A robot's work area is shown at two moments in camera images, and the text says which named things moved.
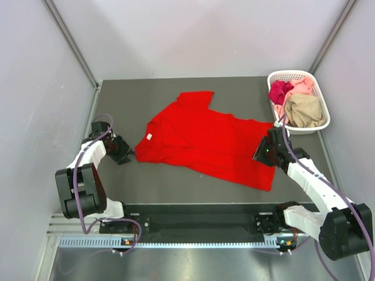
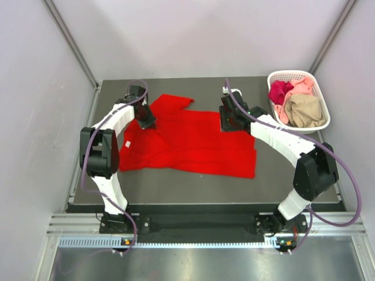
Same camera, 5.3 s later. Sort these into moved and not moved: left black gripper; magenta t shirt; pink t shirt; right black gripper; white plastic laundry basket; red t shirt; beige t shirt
Moved: left black gripper; right black gripper; red t shirt
Not moved: white plastic laundry basket; beige t shirt; magenta t shirt; pink t shirt
